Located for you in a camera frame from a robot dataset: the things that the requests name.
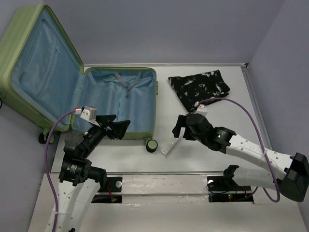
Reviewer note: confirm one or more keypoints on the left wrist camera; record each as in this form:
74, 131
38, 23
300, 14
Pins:
87, 113

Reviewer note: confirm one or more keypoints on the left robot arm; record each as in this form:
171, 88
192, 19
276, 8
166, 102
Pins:
79, 181

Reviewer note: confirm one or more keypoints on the aluminium table rail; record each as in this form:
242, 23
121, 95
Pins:
256, 108

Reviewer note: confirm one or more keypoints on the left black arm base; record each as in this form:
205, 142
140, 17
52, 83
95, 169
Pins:
111, 192

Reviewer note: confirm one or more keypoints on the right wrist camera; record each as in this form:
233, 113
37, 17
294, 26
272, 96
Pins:
200, 109

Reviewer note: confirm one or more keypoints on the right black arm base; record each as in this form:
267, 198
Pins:
223, 190

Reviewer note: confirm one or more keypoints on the green hard-shell suitcase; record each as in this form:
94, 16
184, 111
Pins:
43, 77

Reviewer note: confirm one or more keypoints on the white rectangular box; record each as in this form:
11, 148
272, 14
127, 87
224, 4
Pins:
166, 149

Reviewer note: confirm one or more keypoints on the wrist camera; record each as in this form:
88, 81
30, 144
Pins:
87, 113
200, 109

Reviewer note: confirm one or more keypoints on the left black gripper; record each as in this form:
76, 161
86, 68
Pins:
119, 129

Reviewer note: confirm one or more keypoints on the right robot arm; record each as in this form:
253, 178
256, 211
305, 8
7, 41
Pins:
286, 173

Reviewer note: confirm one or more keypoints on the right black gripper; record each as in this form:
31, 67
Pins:
181, 122

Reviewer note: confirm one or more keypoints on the black white patterned garment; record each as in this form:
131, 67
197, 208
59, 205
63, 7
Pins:
195, 88

